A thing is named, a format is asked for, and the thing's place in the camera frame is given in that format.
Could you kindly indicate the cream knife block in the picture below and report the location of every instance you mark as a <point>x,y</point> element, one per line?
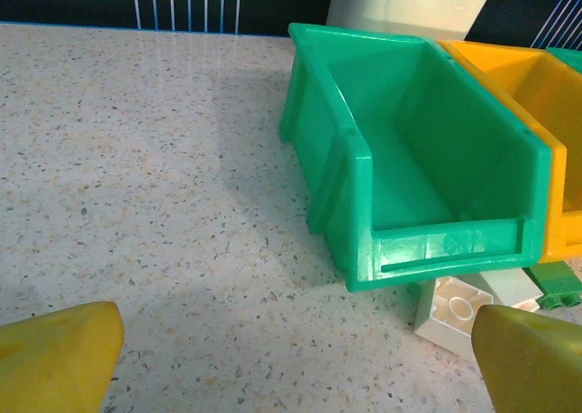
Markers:
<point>386,8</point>

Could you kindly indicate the green storage bin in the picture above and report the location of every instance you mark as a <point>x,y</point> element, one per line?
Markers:
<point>409,135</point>
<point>570,58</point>

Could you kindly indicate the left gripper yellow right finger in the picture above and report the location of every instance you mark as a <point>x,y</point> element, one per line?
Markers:
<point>536,367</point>

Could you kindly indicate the green lego brick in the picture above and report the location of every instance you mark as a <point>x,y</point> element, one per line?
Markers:
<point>554,281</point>

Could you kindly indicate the white lego brick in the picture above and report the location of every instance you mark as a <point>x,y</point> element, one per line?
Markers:
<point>514,288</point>
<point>445,322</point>

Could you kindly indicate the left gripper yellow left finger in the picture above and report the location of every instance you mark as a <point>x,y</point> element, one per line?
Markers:
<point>54,363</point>

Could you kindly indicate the yellow storage bin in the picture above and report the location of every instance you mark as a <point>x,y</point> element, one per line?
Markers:
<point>536,81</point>

